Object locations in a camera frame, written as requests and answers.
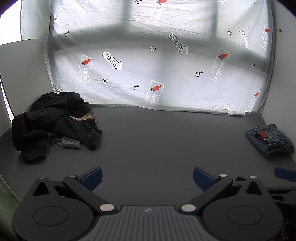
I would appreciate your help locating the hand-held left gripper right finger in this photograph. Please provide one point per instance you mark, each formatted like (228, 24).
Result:
(203, 179)

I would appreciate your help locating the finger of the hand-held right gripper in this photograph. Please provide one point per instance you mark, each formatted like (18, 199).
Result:
(285, 173)

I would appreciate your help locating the grey garment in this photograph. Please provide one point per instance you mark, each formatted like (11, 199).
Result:
(69, 143)

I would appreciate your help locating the folded blue jeans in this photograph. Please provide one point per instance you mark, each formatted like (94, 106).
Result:
(275, 141)

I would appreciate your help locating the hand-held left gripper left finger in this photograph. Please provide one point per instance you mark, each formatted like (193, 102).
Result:
(91, 179)

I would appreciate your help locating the black pants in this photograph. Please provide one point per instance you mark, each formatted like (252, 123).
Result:
(34, 125)

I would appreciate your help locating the white carrot-print sheet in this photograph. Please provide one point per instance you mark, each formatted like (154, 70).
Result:
(161, 69)

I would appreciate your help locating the tan garment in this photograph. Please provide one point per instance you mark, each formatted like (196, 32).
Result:
(87, 118)

